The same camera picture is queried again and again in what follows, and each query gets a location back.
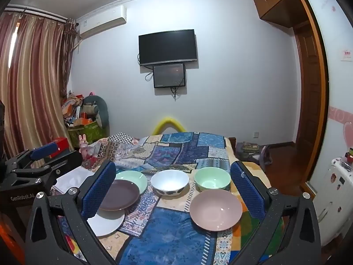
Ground curtain rod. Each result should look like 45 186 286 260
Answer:
6 4 69 21

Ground blue patchwork blanket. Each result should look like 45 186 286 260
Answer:
55 131 284 265

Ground striped brown curtain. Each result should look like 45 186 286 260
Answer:
0 14 76 158

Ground white plate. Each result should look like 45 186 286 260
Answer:
87 207 125 237

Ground grey backpack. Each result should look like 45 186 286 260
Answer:
236 141 273 172

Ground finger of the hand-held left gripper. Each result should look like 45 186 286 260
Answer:
8 150 83 188
4 142 57 172

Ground wooden overhead cabinet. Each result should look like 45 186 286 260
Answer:
252 0 317 28

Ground pink bunny toy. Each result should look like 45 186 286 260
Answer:
79 134 93 159

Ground white sliding wardrobe door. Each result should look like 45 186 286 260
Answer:
303 0 353 227

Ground green bowl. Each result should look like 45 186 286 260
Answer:
194 167 231 191

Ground small black wall monitor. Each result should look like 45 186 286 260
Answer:
153 63 186 89

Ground black wall television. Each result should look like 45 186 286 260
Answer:
138 29 198 67

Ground pile of small trinkets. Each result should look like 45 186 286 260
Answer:
342 148 353 166

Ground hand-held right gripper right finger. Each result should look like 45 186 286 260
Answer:
230 160 322 265

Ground brown plate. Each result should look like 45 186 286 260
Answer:
98 179 141 211

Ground wooden door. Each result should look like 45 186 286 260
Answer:
292 19 330 188

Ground pile of cardboard boxes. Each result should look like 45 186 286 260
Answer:
61 90 97 127

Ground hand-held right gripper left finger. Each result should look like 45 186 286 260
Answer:
25 160 118 265

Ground white suitcase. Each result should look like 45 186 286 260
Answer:
314 156 353 246

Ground white cloth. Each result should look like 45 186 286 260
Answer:
52 166 94 194

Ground white air conditioner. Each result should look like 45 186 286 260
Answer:
79 5 127 40

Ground grey plush cushion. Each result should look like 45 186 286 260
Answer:
83 95 109 136

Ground green storage box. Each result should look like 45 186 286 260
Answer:
68 120 104 144

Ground red box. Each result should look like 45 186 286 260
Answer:
50 137 68 158

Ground pink bowl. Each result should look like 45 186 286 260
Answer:
189 189 243 231

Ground white bowl with patterned outside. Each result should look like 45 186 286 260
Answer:
150 169 190 196

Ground green plate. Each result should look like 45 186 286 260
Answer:
114 170 148 195

